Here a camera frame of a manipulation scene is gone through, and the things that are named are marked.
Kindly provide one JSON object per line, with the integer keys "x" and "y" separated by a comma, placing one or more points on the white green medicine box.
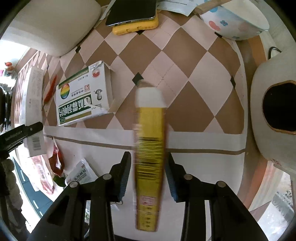
{"x": 84, "y": 95}

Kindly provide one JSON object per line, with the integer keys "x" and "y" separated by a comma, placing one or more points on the red chili pepper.
{"x": 50, "y": 92}

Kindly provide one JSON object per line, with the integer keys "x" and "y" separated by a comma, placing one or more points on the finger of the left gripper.
{"x": 14, "y": 137}

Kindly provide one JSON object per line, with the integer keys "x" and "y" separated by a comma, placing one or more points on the red sugar bag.
{"x": 56, "y": 161}

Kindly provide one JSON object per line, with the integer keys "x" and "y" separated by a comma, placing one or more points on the yellow phone case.
{"x": 136, "y": 26}

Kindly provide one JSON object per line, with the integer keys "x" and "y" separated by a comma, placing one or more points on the white long carton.
{"x": 32, "y": 110}

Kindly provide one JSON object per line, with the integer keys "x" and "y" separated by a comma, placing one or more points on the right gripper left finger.
{"x": 112, "y": 186}

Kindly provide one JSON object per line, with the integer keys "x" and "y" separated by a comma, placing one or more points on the papers under bowl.
{"x": 184, "y": 7}

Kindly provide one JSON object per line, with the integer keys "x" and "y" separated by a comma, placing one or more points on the white patterned bowl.
{"x": 237, "y": 20}

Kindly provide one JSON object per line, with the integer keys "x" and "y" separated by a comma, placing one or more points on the checkered table mat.
{"x": 190, "y": 65}

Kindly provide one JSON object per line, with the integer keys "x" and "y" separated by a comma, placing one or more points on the yellow medicine box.
{"x": 149, "y": 156}

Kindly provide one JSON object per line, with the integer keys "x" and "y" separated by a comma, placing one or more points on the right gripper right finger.
{"x": 184, "y": 186}

